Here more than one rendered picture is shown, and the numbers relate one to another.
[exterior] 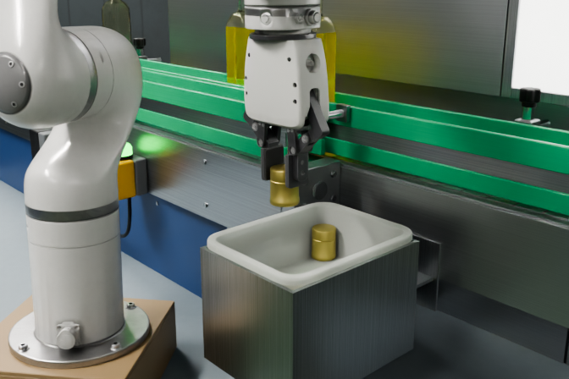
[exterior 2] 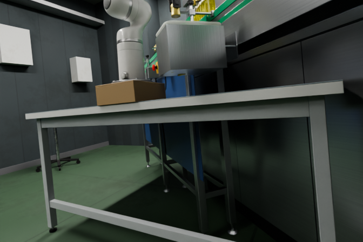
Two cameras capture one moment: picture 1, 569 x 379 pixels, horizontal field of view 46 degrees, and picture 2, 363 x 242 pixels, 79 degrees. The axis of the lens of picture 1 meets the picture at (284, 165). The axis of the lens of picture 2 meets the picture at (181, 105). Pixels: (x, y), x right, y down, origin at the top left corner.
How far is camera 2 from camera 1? 0.67 m
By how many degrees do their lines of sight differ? 27
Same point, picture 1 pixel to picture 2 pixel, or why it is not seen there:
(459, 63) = not seen: outside the picture
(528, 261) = (257, 14)
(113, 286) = (138, 64)
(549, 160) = not seen: outside the picture
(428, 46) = not seen: outside the picture
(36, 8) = not seen: outside the picture
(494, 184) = (247, 0)
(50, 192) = (120, 33)
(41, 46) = not seen: outside the picture
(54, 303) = (121, 67)
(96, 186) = (132, 32)
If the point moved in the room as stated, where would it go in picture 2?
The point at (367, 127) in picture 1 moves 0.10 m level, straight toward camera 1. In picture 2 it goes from (217, 13) to (208, 6)
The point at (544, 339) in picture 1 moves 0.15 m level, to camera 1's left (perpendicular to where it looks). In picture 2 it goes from (295, 79) to (255, 83)
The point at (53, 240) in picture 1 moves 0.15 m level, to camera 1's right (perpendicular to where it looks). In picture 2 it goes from (121, 47) to (149, 41)
